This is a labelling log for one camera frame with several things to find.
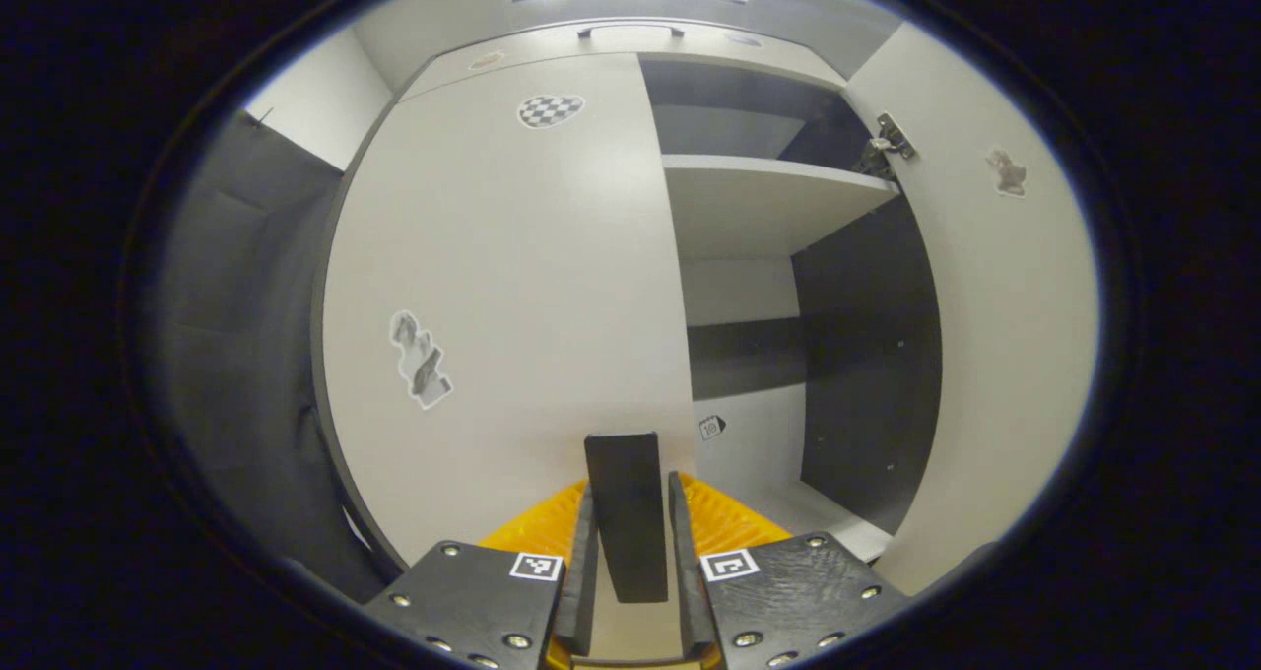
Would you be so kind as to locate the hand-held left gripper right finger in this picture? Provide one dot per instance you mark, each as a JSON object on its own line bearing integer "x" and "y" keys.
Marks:
{"x": 687, "y": 591}

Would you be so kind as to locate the grey cabinet door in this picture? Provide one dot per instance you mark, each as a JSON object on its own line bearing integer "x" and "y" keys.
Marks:
{"x": 1005, "y": 355}
{"x": 512, "y": 286}

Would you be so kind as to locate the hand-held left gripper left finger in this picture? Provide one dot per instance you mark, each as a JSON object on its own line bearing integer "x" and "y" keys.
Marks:
{"x": 581, "y": 591}

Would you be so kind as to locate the metal door hinge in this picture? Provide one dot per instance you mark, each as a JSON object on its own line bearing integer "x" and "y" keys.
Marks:
{"x": 892, "y": 136}

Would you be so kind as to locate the grey double-door shoe cabinet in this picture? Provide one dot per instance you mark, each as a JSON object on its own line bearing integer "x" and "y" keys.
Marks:
{"x": 749, "y": 207}

